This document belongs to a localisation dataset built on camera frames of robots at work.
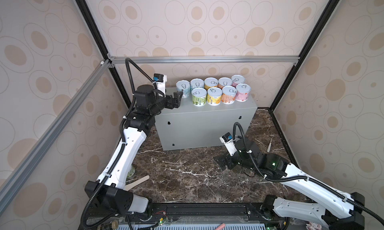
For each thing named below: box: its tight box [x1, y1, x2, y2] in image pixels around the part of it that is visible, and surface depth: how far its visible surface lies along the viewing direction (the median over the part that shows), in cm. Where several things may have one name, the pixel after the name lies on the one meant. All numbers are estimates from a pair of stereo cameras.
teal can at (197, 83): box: [190, 78, 205, 90], surface depth 78 cm
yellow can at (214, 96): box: [207, 87, 223, 106], surface depth 74 cm
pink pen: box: [214, 223, 226, 230], surface depth 71 cm
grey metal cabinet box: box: [155, 90, 258, 151], surface depth 78 cm
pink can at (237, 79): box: [231, 74, 246, 88], surface depth 80 cm
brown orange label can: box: [221, 85, 237, 105], surface depth 74 cm
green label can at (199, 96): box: [191, 87, 207, 107], surface depth 74 cm
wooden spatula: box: [123, 175, 150, 191], surface depth 85 cm
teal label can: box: [176, 79, 191, 99], surface depth 77 cm
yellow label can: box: [204, 77, 219, 90], surface depth 79 cm
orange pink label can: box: [217, 77, 233, 90], surface depth 79 cm
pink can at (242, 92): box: [235, 83, 251, 102], surface depth 76 cm
